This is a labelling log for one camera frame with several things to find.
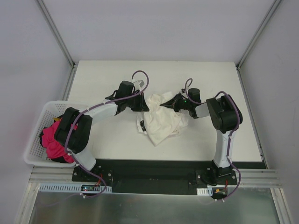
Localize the white black printed t shirt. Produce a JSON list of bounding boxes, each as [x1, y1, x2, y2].
[[135, 91, 190, 137]]

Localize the cream white t shirt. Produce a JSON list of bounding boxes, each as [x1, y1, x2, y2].
[[142, 92, 189, 147]]

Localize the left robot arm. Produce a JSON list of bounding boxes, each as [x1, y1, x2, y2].
[[54, 80, 149, 182]]

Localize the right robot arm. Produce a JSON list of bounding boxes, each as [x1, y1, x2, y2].
[[161, 88, 243, 186]]

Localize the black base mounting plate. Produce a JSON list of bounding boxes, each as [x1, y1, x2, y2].
[[71, 159, 237, 195]]

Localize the black t shirt in basket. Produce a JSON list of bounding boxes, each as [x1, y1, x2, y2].
[[39, 113, 79, 165]]

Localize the pink red t shirt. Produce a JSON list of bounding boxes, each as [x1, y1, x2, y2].
[[41, 120, 79, 164]]

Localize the white plastic laundry basket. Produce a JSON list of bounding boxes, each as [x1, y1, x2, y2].
[[23, 100, 89, 168]]

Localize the right white cable duct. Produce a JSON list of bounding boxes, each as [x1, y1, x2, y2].
[[196, 187, 213, 196]]

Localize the white cable duct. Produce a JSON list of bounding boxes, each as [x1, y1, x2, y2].
[[39, 183, 112, 194], [196, 187, 213, 196]]

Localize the left aluminium frame post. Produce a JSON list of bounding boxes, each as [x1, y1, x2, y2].
[[35, 0, 76, 69]]

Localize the aluminium frame post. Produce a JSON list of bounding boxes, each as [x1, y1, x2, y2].
[[236, 0, 283, 70], [35, 0, 76, 69]]

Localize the left white cable duct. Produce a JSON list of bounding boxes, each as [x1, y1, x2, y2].
[[39, 183, 112, 194]]

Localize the right aluminium frame post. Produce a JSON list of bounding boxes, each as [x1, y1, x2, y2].
[[236, 0, 283, 70]]

